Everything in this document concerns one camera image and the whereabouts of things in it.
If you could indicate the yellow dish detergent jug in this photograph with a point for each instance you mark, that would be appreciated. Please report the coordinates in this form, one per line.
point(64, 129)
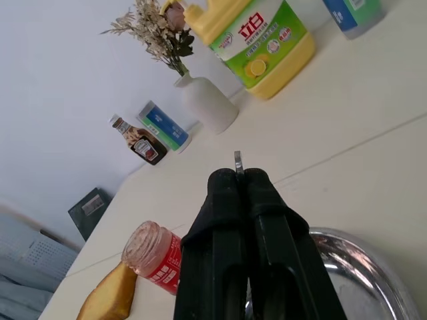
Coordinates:
point(260, 43)

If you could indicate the toasted bread slice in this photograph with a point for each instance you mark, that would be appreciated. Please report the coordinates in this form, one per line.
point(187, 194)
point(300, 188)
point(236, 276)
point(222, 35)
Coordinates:
point(110, 295)

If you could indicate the dried flower bouquet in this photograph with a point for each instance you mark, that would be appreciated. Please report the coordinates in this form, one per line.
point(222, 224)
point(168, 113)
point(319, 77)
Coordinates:
point(160, 33)

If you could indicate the open red-label jam jar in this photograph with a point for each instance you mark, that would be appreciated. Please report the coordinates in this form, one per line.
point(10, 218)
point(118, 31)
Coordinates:
point(156, 256)

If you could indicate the grey perforated cabinet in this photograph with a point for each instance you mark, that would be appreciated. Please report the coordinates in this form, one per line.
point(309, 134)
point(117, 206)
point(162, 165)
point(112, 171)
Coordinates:
point(33, 246)

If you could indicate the dark green box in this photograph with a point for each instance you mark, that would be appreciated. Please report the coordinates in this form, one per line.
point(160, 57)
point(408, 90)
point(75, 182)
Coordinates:
point(88, 211)

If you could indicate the blue green labelled canister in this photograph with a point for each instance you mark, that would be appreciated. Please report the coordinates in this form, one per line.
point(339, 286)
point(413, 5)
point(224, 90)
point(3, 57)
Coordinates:
point(165, 128)
point(353, 15)

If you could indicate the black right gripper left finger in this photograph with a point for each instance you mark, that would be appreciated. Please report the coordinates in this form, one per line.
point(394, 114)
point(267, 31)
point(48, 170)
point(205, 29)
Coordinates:
point(213, 240)

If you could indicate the white ceramic vase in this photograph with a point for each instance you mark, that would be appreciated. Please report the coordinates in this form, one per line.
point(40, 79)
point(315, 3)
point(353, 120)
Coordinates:
point(210, 103)

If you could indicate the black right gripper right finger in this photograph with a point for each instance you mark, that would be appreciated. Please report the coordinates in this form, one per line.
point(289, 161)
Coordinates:
point(283, 253)

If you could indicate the dark sauce bottle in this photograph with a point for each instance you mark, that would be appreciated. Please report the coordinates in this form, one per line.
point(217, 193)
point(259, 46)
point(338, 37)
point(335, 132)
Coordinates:
point(141, 141)

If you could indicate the silver metal bowl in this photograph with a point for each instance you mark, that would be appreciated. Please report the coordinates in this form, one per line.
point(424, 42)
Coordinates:
point(360, 273)

